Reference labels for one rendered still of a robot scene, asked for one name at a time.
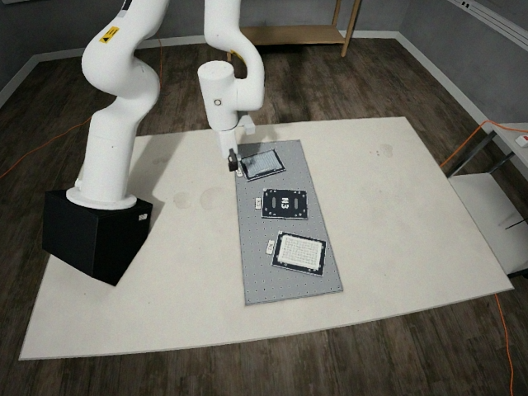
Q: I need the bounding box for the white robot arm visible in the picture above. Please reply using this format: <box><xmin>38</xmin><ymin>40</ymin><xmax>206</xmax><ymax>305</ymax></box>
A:
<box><xmin>66</xmin><ymin>0</ymin><xmax>265</xmax><ymax>210</ymax></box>

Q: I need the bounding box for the black rectangular frame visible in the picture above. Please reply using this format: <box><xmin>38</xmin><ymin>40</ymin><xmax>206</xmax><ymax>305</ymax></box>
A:
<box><xmin>238</xmin><ymin>149</ymin><xmax>286</xmax><ymax>182</ymax></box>

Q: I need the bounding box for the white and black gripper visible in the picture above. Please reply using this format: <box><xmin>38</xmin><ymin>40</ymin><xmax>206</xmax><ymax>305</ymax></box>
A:
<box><xmin>212</xmin><ymin>127</ymin><xmax>238</xmax><ymax>172</ymax></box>

